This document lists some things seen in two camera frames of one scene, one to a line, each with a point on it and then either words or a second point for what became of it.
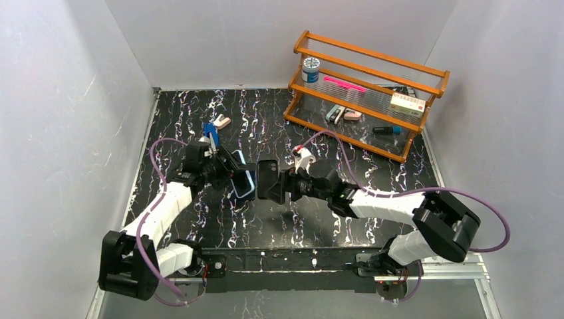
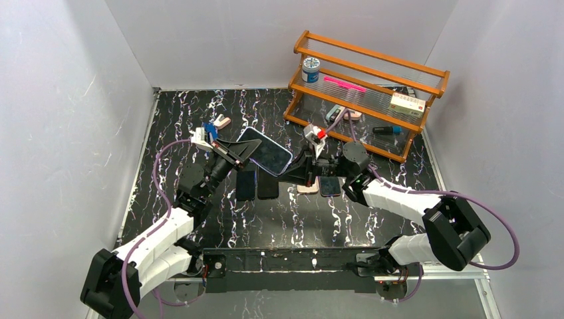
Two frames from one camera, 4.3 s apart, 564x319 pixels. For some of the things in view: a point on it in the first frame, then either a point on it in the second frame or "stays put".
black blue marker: [387, 129] stays put
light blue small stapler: [335, 113] stays put
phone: [241, 181] → [269, 155]
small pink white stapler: [221, 121] stays put
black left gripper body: [226, 166] stays put
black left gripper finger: [243, 183] → [241, 150]
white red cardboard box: [407, 104] stays put
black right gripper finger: [277, 193] → [301, 172]
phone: [267, 175] stays put
